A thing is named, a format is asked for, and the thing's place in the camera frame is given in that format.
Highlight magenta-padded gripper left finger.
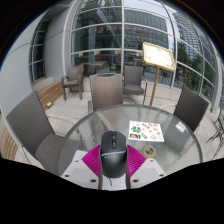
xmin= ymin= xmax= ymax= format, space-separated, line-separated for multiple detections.
xmin=60 ymin=144 xmax=102 ymax=190

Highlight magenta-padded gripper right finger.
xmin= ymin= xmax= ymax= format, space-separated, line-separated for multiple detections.
xmin=125 ymin=144 xmax=167 ymax=190

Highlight black wired computer mouse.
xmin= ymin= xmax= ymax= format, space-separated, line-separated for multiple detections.
xmin=99 ymin=130 xmax=129 ymax=188

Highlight white printed mouse pad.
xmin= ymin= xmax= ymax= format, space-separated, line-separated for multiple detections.
xmin=71 ymin=149 xmax=158 ymax=192

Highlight colourful picture menu card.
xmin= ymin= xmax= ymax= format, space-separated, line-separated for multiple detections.
xmin=128 ymin=120 xmax=165 ymax=143

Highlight grey wicker armchair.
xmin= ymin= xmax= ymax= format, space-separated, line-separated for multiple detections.
xmin=172 ymin=86 xmax=210 ymax=133
xmin=60 ymin=63 xmax=85 ymax=102
xmin=122 ymin=64 xmax=149 ymax=106
xmin=87 ymin=72 xmax=125 ymax=114
xmin=5 ymin=90 xmax=68 ymax=168

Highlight gold framed menu stand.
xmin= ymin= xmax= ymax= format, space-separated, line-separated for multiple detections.
xmin=142 ymin=41 xmax=177 ymax=107

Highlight round brass table centre ring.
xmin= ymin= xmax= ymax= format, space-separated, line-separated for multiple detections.
xmin=141 ymin=145 xmax=157 ymax=159

